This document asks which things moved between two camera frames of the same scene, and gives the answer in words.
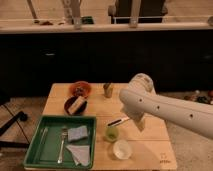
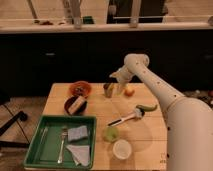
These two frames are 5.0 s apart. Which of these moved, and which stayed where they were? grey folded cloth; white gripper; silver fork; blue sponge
Moved: white gripper
Stayed: blue sponge; grey folded cloth; silver fork
